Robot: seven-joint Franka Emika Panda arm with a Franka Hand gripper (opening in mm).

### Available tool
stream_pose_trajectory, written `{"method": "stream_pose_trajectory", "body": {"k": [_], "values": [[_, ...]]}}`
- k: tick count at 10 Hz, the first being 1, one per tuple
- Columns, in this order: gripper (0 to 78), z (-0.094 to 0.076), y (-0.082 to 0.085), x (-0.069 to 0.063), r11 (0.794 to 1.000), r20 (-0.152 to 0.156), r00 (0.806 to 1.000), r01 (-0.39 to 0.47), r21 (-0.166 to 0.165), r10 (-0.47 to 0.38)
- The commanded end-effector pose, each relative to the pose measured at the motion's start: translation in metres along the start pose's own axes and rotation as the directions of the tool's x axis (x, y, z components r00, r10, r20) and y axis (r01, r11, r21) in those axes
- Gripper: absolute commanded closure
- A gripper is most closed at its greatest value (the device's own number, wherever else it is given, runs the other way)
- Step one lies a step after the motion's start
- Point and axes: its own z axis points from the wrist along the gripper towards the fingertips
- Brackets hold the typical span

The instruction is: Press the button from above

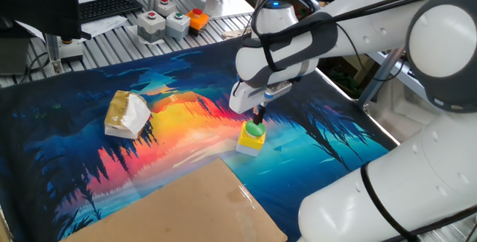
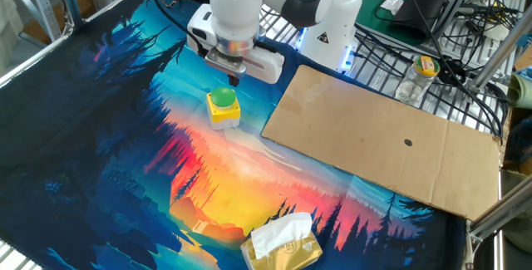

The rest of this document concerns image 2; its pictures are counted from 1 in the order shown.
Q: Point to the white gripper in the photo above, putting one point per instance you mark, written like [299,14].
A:
[266,64]

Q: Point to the yellow box green push button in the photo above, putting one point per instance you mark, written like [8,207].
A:
[223,110]

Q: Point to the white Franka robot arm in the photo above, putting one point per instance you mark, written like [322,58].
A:
[328,21]

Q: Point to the green cutting mat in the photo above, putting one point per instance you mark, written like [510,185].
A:
[370,16]

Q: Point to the brown cardboard sheet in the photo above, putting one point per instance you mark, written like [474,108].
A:
[374,145]

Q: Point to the colourful forest sunset cloth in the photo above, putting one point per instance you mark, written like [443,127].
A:
[83,137]

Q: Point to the gold tissue pack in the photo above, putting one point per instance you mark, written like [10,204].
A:
[287,253]

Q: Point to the glass jar yellow lid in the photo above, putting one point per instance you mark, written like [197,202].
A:
[415,81]

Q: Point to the black pouch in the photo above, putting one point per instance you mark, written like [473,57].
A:
[424,8]

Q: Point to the silver aluminium strut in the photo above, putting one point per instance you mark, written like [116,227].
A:
[498,54]

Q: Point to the pale green roll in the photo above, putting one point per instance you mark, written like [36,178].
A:
[521,91]

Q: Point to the grey metal shelf frame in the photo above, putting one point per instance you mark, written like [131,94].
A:
[37,4]

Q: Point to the silver corner frame bar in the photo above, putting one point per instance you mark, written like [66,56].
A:
[498,212]

